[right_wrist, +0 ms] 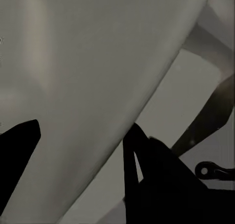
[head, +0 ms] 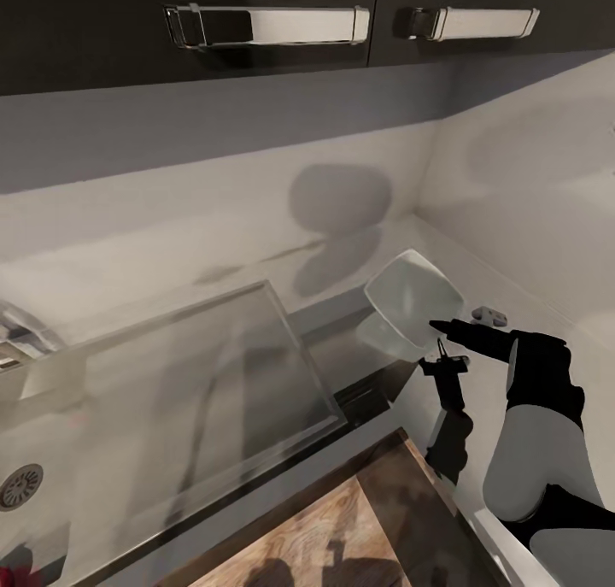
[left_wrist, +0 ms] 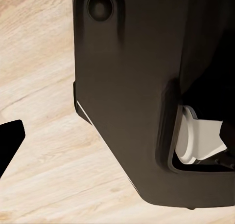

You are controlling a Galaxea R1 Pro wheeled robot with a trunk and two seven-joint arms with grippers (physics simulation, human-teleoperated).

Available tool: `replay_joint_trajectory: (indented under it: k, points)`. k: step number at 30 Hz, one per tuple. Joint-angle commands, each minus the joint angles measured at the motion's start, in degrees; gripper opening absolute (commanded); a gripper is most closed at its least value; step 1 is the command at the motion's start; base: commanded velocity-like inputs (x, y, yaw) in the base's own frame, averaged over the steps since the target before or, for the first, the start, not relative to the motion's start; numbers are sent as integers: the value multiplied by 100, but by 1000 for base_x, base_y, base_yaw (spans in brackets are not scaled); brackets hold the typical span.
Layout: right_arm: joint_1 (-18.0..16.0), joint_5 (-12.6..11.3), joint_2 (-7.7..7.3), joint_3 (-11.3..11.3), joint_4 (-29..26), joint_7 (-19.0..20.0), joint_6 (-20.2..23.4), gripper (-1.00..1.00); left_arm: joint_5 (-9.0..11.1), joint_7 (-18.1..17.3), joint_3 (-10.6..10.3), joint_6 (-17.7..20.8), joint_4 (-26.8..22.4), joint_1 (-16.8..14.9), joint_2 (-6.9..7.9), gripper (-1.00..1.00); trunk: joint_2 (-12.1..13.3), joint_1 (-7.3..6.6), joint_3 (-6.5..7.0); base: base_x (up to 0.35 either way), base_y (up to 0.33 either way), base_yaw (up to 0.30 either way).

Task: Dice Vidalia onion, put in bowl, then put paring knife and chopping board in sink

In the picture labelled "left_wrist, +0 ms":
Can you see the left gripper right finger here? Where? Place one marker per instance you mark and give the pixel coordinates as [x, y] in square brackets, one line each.
[227, 135]

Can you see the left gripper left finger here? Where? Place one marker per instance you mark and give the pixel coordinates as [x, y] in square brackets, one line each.
[12, 135]

